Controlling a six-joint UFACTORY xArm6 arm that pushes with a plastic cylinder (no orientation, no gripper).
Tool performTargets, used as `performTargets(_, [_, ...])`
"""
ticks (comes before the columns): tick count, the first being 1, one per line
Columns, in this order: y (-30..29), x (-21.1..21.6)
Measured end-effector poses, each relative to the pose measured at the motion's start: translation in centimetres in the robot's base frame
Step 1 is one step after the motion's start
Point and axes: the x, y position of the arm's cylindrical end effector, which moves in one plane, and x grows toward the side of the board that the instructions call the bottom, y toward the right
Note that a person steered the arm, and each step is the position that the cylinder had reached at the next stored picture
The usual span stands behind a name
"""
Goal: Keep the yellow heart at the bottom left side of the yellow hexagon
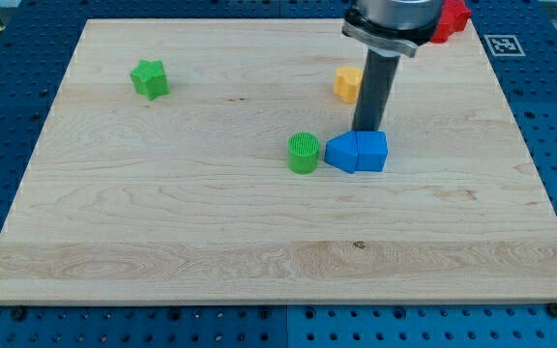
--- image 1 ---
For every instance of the white fiducial marker tag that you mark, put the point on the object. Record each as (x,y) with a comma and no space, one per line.
(502,45)

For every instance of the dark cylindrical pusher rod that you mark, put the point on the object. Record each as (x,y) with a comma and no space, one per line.
(378,78)

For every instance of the red star block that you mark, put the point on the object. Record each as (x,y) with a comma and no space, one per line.
(454,17)

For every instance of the yellow heart block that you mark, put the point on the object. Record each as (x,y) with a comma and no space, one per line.
(347,83)

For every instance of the wooden board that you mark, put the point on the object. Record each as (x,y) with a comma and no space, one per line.
(188,199)

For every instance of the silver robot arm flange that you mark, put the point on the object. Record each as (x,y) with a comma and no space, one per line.
(393,26)

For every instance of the green cylinder block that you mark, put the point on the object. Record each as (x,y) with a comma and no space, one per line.
(303,152)

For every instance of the blue cube block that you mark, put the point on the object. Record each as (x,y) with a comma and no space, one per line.
(372,150)

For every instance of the blue triangle block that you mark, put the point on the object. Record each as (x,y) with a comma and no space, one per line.
(341,152)

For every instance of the green star block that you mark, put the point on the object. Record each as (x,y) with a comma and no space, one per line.
(149,79)

